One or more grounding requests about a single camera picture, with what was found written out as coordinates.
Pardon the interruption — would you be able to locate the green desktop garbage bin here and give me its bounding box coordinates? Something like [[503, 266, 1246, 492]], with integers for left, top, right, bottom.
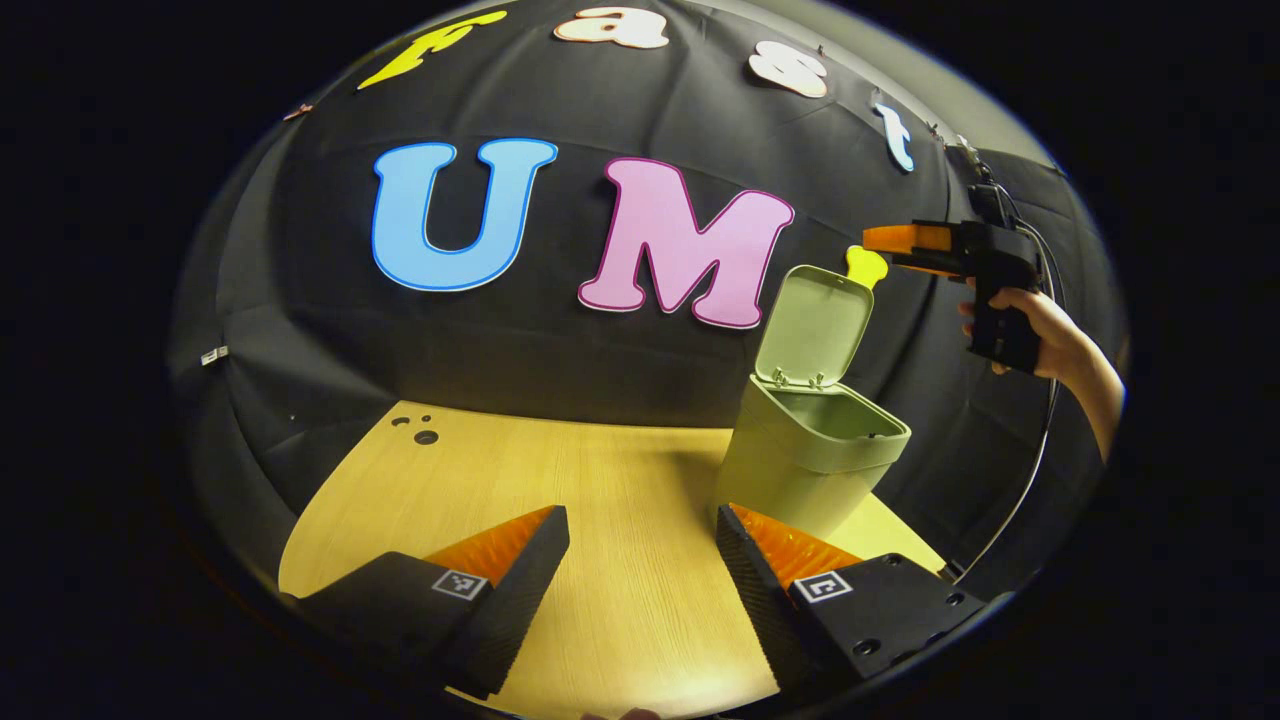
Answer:
[[714, 264, 913, 541]]

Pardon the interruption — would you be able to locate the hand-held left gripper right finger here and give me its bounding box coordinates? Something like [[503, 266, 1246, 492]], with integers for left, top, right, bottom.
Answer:
[[716, 503, 989, 701]]

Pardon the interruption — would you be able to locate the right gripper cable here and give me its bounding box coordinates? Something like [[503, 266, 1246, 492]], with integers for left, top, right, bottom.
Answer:
[[945, 215, 1065, 586]]

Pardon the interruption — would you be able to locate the wooden desktop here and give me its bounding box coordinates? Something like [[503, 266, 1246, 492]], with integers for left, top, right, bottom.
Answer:
[[277, 400, 946, 720]]

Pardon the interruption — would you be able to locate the black backdrop cloth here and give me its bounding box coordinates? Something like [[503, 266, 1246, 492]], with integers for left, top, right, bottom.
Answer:
[[170, 0, 1129, 601]]

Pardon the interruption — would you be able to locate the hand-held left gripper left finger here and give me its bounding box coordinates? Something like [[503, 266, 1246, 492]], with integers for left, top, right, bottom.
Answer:
[[295, 505, 571, 701]]

